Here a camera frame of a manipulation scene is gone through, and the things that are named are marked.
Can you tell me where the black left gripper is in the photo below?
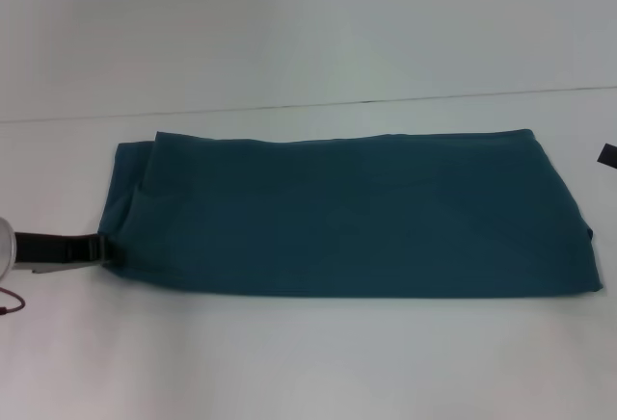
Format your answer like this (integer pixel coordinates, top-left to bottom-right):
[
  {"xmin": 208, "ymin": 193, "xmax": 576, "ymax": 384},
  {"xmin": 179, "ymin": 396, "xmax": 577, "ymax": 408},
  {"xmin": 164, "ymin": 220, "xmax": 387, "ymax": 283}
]
[{"xmin": 13, "ymin": 230, "xmax": 127, "ymax": 276}]

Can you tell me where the teal t-shirt with FREE print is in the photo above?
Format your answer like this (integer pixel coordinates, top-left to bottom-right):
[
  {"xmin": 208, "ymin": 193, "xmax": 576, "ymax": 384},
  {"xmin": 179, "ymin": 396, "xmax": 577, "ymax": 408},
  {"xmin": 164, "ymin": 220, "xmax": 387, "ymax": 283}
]
[{"xmin": 98, "ymin": 127, "xmax": 606, "ymax": 301}]

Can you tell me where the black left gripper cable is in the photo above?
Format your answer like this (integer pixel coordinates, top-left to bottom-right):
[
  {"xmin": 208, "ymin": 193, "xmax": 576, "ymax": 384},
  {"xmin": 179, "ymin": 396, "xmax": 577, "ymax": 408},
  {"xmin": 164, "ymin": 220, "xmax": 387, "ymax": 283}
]
[{"xmin": 0, "ymin": 287, "xmax": 26, "ymax": 318}]

